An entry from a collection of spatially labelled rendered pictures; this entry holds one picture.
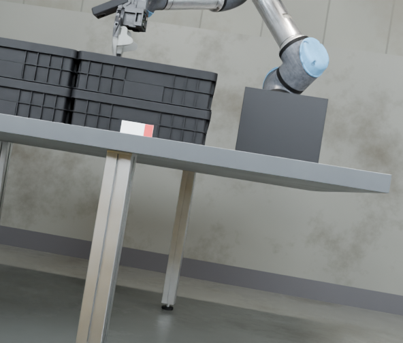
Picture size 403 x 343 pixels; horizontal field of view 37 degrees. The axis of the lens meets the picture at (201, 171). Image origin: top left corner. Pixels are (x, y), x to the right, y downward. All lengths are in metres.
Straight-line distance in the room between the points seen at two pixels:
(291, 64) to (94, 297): 1.00
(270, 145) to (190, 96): 0.32
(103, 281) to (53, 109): 0.56
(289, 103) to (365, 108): 2.07
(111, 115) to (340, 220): 2.41
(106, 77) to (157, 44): 2.29
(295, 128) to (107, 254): 0.77
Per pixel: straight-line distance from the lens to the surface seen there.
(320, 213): 3.86
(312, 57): 1.95
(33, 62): 1.78
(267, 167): 1.30
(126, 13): 1.84
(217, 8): 2.21
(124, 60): 1.72
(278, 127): 1.87
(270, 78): 2.05
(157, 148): 1.32
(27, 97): 1.76
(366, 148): 3.90
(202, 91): 1.70
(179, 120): 1.69
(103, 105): 1.72
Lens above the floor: 0.62
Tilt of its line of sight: 1 degrees up
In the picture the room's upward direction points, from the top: 9 degrees clockwise
